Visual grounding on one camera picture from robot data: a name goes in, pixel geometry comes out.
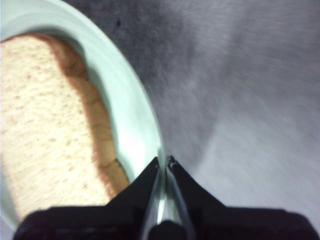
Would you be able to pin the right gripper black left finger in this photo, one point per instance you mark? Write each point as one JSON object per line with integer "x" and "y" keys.
{"x": 100, "y": 222}

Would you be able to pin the pale bread slice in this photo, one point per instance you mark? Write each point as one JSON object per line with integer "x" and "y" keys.
{"x": 37, "y": 112}

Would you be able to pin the pale green round plate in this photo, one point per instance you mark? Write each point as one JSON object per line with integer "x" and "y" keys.
{"x": 112, "y": 82}

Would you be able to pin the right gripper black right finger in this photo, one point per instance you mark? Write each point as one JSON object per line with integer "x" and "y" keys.
{"x": 237, "y": 225}

